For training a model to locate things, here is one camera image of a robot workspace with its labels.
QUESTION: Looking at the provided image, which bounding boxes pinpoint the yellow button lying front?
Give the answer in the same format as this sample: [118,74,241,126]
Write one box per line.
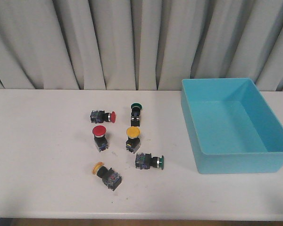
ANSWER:
[92,161,122,191]

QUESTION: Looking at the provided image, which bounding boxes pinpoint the yellow button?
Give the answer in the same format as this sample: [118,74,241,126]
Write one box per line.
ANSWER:
[92,161,122,191]
[125,126,141,153]

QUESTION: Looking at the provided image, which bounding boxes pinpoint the blue plastic box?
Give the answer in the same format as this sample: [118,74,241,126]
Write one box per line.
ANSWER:
[181,78,283,174]

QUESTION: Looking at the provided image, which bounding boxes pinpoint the red button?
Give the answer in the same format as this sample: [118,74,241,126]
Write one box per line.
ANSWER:
[92,125,108,152]

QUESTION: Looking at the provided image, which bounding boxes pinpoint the green button rear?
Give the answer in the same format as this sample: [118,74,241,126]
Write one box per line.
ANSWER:
[131,103,142,127]

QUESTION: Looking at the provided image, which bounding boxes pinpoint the grey curtain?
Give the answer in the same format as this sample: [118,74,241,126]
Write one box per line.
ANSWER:
[0,0,283,91]

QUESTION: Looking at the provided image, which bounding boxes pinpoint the green button front sideways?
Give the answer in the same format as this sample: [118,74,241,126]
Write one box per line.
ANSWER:
[135,153,165,170]

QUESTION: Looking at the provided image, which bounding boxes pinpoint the red button lying sideways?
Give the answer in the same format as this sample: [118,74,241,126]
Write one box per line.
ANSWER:
[90,110,116,124]

